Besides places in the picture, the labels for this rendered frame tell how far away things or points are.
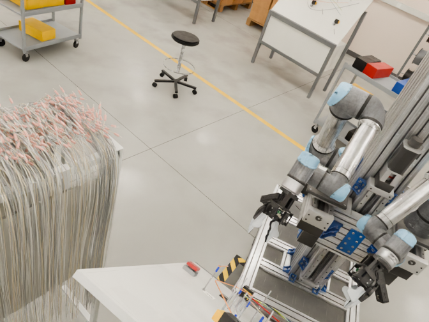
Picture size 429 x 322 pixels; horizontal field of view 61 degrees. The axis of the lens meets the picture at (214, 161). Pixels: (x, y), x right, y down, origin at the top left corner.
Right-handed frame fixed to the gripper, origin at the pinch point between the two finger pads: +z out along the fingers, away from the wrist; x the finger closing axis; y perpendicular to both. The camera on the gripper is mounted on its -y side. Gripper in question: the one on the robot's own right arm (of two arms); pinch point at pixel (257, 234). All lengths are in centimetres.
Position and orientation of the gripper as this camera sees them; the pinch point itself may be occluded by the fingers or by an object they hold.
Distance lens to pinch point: 140.4
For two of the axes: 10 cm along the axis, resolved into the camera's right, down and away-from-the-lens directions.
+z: -5.3, 8.5, 0.5
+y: 3.0, 2.3, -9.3
